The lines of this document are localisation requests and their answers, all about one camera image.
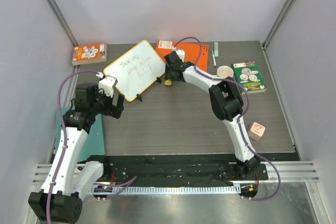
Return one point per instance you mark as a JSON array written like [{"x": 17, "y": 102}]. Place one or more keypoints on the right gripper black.
[{"x": 171, "y": 67}]

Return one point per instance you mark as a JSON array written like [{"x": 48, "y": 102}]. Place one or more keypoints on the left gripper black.
[{"x": 112, "y": 110}]

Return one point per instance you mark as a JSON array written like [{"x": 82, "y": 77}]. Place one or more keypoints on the yellow whiteboard eraser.
[{"x": 168, "y": 82}]

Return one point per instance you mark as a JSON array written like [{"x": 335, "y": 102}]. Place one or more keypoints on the whiteboard with yellow frame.
[{"x": 136, "y": 70}]

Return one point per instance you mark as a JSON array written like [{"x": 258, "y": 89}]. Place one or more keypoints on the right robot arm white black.
[{"x": 227, "y": 106}]

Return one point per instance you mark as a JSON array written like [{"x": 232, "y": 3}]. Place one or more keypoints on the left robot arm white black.
[{"x": 61, "y": 196}]

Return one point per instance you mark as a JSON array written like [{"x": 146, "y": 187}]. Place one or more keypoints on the blue whiteboard marker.
[{"x": 214, "y": 59}]

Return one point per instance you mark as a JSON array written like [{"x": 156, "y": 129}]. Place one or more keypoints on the orange notebook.
[{"x": 164, "y": 48}]

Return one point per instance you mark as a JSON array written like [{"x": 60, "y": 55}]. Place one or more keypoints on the teal mat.
[{"x": 94, "y": 145}]

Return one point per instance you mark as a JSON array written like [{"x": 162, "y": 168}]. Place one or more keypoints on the pale yellow mug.
[{"x": 224, "y": 72}]

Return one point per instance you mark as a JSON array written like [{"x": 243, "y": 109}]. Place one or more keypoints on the orange paperback book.
[{"x": 90, "y": 53}]

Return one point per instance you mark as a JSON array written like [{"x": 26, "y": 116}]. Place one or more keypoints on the green coin book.
[{"x": 248, "y": 75}]

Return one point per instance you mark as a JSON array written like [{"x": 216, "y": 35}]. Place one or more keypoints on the pink wooden block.
[{"x": 256, "y": 131}]

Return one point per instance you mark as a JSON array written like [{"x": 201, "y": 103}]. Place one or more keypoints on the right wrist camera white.
[{"x": 179, "y": 52}]

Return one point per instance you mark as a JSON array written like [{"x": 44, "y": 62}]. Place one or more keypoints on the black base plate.
[{"x": 191, "y": 170}]

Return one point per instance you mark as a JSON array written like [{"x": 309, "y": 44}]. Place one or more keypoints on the white slotted cable duct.
[{"x": 235, "y": 189}]

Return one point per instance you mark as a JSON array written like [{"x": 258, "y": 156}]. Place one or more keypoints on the left aluminium corner post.
[{"x": 64, "y": 25}]

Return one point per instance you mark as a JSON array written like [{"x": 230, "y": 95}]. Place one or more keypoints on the aluminium corner post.
[
  {"x": 278, "y": 21},
  {"x": 64, "y": 25}
]

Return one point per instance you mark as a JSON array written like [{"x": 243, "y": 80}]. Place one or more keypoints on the aluminium front rail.
[{"x": 289, "y": 171}]

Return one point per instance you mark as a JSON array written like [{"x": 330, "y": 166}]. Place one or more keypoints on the right aluminium corner post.
[{"x": 278, "y": 21}]

